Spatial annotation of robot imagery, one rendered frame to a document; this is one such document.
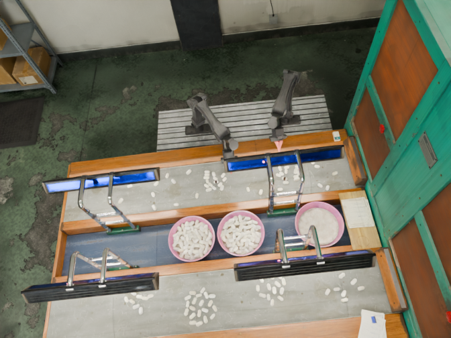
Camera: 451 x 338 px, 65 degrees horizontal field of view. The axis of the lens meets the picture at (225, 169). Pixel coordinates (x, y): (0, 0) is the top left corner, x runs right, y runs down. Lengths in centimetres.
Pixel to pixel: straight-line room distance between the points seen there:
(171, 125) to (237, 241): 100
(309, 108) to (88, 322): 190
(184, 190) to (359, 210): 103
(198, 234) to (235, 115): 91
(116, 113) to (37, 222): 124
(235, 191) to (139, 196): 60
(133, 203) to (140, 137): 128
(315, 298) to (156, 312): 83
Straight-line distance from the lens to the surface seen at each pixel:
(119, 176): 193
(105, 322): 212
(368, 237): 208
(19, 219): 353
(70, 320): 220
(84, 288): 179
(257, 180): 217
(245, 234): 204
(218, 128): 204
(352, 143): 221
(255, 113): 253
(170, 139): 249
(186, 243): 207
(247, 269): 161
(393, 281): 196
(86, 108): 386
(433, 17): 152
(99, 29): 405
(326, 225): 209
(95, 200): 236
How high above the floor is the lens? 268
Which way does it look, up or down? 61 degrees down
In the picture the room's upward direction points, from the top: 12 degrees counter-clockwise
